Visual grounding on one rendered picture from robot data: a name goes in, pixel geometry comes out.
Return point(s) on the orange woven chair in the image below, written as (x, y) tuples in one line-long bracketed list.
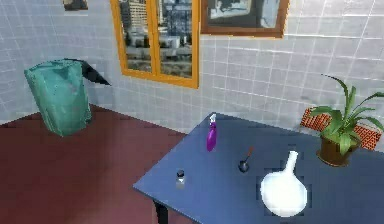
[(366, 136)]

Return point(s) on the purple spray bottle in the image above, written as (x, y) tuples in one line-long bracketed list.
[(211, 136)]

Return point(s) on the small salt shaker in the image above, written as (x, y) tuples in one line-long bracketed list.
[(180, 179)]

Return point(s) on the orange framed window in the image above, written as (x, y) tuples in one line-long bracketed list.
[(156, 36)]

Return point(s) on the blue table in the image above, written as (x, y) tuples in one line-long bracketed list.
[(233, 186)]

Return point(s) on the brown framed picture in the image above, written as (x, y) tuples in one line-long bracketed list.
[(243, 16)]

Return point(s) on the white round flask vase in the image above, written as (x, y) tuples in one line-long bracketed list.
[(283, 193)]

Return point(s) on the green plant in brown pot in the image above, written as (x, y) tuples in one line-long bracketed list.
[(340, 140)]

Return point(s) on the small dark wall picture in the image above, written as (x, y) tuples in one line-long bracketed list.
[(75, 4)]

